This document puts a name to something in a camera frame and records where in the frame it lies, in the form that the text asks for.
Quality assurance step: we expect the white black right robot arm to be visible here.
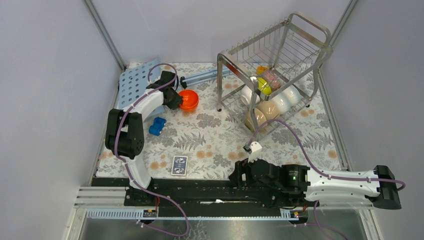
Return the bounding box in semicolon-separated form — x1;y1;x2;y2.
228;159;402;210

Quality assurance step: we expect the yellow green bowl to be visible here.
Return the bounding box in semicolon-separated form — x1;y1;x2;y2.
257;77;272;96

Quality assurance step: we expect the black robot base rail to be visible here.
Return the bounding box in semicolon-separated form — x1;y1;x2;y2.
91;177;314;218

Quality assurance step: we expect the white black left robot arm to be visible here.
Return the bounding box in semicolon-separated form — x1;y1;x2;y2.
105;71;183;206

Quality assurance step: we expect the white ribbed bowl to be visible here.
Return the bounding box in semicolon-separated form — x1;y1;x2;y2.
282;85;302;106
271;93;292;115

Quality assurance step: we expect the stainless steel dish rack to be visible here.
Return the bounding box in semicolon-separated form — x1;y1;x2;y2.
216;11;333;139

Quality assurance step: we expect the floral patterned table mat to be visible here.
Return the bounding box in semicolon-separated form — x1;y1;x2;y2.
96;61;342;182

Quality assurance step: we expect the beige floral bowl rear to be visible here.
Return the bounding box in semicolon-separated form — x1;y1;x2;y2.
256;101;280;120

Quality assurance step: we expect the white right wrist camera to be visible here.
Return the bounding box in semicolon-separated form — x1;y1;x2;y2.
243;141;263;163

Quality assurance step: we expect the small orange yellow cup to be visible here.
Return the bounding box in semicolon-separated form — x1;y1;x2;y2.
256;65;268;75

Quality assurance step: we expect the blue playing card box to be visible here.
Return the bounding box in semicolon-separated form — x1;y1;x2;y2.
171;156;188;176

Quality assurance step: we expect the beige floral bowl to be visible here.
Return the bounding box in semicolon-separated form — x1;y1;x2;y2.
244;108;267;132
256;101;280;120

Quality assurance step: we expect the white ribbed bowl front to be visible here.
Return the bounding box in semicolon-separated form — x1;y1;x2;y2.
271;93;292;115

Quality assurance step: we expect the white ribbed bowl rear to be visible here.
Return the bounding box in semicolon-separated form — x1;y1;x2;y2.
282;85;302;106

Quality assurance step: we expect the white ceramic bowl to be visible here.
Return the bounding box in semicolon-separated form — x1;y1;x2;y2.
240;85;261;106

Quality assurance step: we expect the beige floral bowl front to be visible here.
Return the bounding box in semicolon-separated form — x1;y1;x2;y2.
244;108;267;132

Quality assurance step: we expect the light blue perforated panel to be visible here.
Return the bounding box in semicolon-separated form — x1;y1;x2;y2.
117;58;161;110

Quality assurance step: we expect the blue toy car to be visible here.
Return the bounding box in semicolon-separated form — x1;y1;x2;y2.
148;117;167;136

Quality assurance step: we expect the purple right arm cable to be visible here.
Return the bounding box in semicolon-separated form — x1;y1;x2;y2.
246;118;407;192

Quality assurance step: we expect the orange plastic bowl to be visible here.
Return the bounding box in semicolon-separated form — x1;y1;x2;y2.
178;89;200;112

